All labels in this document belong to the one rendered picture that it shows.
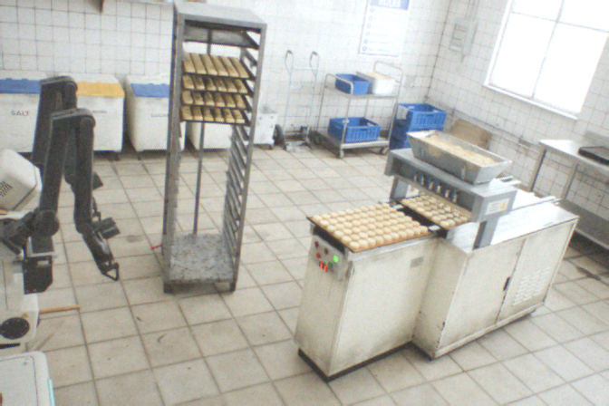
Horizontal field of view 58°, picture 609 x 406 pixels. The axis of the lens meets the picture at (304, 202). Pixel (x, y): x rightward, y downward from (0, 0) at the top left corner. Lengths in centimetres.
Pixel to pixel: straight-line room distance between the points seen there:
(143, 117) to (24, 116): 108
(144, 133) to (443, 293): 364
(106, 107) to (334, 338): 354
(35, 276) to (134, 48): 430
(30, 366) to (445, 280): 221
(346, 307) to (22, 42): 438
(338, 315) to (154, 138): 350
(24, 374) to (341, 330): 155
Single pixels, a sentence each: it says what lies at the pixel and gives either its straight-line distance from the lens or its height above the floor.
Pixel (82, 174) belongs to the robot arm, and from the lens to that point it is 198.
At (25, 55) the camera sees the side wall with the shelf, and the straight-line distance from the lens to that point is 619.
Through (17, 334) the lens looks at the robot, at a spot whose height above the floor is 69.
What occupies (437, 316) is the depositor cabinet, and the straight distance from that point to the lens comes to 342.
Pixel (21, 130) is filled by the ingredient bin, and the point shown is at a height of 34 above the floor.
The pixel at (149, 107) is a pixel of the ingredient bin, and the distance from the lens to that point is 578.
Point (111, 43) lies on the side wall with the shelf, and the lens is 624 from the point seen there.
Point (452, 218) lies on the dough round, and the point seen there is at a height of 91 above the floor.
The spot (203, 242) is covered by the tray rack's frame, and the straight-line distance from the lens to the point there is 415.
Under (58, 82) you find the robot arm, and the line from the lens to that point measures 231.
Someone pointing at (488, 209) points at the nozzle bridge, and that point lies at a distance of 313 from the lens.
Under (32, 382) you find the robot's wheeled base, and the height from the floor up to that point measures 28.
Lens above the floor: 218
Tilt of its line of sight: 24 degrees down
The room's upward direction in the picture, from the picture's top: 9 degrees clockwise
